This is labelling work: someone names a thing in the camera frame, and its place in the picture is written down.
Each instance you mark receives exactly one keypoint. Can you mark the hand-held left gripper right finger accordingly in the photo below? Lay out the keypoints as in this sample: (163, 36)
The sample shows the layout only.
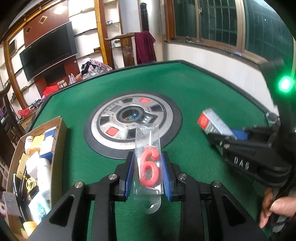
(166, 178)

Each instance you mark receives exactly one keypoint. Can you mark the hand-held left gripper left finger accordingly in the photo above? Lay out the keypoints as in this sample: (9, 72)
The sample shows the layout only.
(129, 178)

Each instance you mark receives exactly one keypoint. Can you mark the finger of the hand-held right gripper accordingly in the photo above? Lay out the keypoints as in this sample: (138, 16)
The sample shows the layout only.
(222, 141)
(240, 134)

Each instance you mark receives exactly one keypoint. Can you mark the red number candle pack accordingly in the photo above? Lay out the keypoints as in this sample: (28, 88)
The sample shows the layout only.
(149, 169)

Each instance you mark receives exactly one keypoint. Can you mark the red and grey box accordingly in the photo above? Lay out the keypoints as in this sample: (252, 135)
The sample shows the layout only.
(215, 122)

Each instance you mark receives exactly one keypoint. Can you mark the shallow cardboard box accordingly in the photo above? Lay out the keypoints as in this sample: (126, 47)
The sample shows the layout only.
(59, 139)

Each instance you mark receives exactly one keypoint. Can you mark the blue and white box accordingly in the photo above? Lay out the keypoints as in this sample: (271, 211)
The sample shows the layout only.
(47, 148)
(50, 134)

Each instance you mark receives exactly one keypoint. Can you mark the cartoon tissue packet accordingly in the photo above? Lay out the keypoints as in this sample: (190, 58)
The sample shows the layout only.
(39, 210)

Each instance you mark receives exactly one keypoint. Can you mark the plain white box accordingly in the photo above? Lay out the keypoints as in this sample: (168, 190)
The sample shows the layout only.
(33, 164)

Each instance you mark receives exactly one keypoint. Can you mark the yellow snack packet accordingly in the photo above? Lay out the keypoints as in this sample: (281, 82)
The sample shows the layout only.
(37, 142)

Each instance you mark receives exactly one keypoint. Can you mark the cream case gold keyring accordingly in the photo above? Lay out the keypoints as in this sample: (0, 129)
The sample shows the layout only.
(22, 162)

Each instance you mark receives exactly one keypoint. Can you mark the yellow tape roll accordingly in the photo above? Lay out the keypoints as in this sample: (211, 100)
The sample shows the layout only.
(30, 226)

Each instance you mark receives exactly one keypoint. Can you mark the small clear sachet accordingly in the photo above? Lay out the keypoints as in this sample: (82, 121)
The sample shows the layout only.
(11, 204)

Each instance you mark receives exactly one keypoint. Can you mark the person's right hand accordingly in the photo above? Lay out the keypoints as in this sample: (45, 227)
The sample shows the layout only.
(282, 206)

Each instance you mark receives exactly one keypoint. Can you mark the round mahjong table console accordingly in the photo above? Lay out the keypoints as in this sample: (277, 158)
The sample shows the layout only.
(104, 122)

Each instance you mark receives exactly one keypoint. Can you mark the white pill bottle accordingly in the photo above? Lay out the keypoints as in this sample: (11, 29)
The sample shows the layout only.
(29, 143)

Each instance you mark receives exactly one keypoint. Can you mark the pink plastic bag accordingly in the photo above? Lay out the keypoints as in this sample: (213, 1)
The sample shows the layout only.
(72, 80)

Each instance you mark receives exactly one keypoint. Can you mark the floral cloth pile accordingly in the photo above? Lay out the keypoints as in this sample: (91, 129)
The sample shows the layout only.
(97, 68)

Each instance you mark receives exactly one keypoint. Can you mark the large barred window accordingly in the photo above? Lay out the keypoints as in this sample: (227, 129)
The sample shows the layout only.
(215, 20)

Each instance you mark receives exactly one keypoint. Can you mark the red cloth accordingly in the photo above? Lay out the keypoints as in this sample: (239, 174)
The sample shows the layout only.
(50, 90)

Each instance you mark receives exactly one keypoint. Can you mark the maroon cloth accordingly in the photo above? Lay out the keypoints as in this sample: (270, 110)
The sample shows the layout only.
(144, 46)

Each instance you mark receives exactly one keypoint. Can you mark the red plastic bag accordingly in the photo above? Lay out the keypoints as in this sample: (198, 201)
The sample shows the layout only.
(24, 112)

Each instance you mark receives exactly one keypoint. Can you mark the carved wooden chair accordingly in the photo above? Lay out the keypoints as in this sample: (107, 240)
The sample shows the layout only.
(128, 51)

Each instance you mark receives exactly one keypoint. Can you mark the red brown television cabinet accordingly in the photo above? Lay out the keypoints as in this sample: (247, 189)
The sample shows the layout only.
(39, 83)

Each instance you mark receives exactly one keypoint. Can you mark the dark wooden chair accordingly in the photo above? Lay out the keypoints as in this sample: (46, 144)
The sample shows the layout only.
(7, 115)

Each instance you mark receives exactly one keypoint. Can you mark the white standing air conditioner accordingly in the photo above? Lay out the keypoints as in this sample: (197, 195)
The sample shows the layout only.
(143, 16)

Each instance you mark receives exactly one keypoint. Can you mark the black television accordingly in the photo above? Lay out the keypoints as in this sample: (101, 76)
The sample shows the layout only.
(48, 53)

